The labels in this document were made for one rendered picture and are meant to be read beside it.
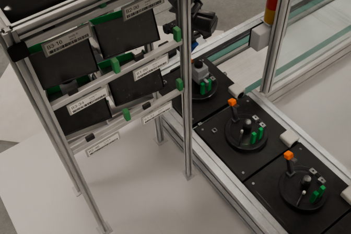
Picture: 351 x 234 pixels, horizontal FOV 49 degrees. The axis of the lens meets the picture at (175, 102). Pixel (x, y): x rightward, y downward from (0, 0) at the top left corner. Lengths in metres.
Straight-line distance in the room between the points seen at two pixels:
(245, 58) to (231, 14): 1.70
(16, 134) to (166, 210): 0.64
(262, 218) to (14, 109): 1.01
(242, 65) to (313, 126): 0.35
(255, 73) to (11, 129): 0.95
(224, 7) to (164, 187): 2.27
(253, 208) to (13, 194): 0.78
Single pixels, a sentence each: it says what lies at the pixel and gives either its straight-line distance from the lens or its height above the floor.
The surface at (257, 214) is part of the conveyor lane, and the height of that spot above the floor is 0.96.
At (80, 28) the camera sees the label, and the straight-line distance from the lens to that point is 0.68.
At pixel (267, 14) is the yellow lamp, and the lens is 1.21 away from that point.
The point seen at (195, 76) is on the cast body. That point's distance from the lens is 1.34.
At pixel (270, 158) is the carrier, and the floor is 0.97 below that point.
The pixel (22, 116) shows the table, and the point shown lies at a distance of 1.61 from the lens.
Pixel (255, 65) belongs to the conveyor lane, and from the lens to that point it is 1.58.
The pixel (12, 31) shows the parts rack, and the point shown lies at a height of 1.66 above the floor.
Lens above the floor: 2.03
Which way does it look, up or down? 51 degrees down
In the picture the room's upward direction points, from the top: 4 degrees counter-clockwise
